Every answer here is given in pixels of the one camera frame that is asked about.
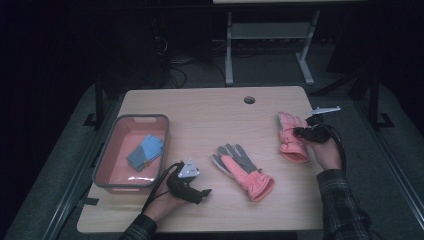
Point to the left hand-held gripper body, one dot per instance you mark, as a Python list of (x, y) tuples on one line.
[(186, 173)]

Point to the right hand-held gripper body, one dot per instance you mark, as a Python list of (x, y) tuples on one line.
[(318, 131)]

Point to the pink glove printed back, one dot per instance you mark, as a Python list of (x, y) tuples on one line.
[(291, 143)]

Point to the blue knit glove white dots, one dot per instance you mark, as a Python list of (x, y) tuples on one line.
[(146, 165)]

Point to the plain blue knit glove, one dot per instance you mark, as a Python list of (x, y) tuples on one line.
[(151, 146)]

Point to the pink glove grey palm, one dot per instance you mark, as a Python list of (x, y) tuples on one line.
[(245, 171)]

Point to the pink plastic basin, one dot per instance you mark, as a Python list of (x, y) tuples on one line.
[(133, 156)]

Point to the person's right hand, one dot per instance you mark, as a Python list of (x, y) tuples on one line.
[(328, 155)]

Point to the person's left hand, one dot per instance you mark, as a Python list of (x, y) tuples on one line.
[(160, 205)]

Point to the grey metal stand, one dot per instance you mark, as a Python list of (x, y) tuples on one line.
[(270, 30)]

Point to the black metal post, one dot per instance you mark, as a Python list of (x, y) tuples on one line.
[(374, 100), (99, 100)]

